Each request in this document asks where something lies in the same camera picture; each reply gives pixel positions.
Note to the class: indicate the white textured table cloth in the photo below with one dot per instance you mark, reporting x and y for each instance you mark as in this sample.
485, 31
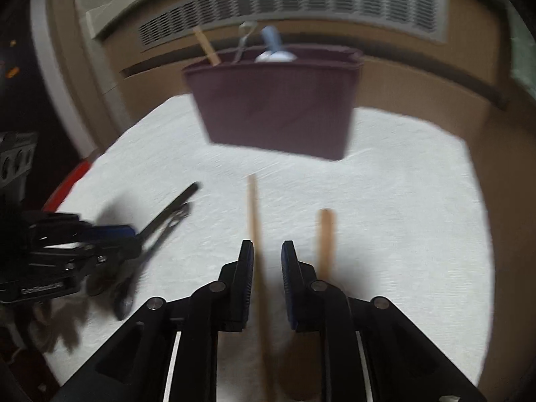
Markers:
398, 217

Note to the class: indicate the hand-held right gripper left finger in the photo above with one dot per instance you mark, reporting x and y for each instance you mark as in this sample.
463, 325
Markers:
247, 276

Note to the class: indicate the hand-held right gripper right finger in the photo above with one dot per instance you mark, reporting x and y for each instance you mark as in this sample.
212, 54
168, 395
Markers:
287, 276

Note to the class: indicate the wooden spoon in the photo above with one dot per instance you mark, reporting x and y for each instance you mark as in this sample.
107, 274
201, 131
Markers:
326, 238

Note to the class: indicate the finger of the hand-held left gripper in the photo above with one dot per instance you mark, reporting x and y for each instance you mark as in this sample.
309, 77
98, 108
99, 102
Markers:
119, 251
115, 231

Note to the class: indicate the grey vent grille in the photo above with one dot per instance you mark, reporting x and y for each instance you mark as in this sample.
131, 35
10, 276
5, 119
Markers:
314, 4

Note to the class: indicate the blue plastic spoon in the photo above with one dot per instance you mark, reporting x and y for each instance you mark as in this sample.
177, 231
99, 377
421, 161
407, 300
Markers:
270, 37

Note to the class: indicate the purple plastic utensil holder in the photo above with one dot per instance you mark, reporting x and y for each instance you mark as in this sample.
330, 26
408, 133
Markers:
272, 104

